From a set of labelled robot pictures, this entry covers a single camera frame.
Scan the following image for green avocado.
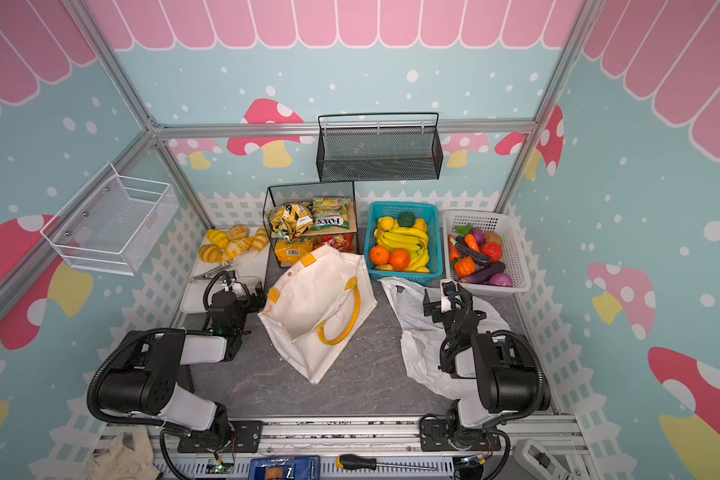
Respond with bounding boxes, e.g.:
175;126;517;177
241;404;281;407
396;211;416;228

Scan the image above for orange carrot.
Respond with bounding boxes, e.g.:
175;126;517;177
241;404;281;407
464;233;481;252

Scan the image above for white canvas tote bag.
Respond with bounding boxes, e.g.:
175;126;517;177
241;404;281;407
259;246;377;385

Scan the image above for orange fruit right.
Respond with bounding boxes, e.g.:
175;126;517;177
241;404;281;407
388;249;411;271

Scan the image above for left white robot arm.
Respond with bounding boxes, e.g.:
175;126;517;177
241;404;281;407
86;284;266;451

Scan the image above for orange fruit left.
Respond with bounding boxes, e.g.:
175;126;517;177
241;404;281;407
368;245;390;266

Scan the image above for teal plastic fruit basket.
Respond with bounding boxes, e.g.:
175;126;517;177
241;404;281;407
364;201;444;285

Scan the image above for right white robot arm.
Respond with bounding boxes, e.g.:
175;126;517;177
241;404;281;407
419;281;552;451

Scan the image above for orange fruit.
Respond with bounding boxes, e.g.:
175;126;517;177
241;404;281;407
368;245;390;266
388;249;411;271

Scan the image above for black handled screwdriver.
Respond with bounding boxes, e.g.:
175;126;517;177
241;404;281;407
335;454;437;471

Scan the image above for blue electronics box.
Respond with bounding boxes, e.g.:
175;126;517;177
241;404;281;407
248;456;321;480

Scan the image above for gold black snack bag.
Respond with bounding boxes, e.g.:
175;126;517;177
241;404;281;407
266;202;313;241

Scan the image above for metal tongs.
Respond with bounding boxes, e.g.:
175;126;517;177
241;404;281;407
189;263;238;282

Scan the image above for yellow lemon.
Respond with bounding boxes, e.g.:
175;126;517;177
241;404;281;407
377;216;396;232

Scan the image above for black wire snack shelf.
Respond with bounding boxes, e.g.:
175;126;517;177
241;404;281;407
263;181;358;268

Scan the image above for white plastic grocery bag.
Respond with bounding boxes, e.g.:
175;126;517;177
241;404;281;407
381;277;478;400

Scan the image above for white plastic vegetable basket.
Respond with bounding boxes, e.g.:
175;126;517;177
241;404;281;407
442;210;531;297

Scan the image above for white wire wall basket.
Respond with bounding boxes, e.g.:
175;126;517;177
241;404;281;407
40;164;179;276

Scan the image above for striped bread roll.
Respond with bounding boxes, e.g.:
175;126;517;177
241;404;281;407
206;229;229;250

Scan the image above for purple onion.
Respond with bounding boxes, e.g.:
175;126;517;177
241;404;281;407
489;273;514;288

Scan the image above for black mesh wall basket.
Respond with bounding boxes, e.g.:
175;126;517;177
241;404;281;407
316;112;444;182

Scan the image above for red snack bag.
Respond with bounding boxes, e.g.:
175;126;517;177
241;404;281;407
314;233;356;253

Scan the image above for yellow banana bunch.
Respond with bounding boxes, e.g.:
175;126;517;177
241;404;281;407
371;229;430;274

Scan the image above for beige cloth rag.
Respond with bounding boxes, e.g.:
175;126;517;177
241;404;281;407
80;426;161;480

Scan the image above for red tomato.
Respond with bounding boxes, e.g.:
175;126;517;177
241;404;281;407
481;242;503;262

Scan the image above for orange bell pepper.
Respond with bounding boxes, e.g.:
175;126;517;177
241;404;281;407
453;257;477;278

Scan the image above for green yellow snack bag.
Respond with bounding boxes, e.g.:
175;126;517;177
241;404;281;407
310;197;351;232

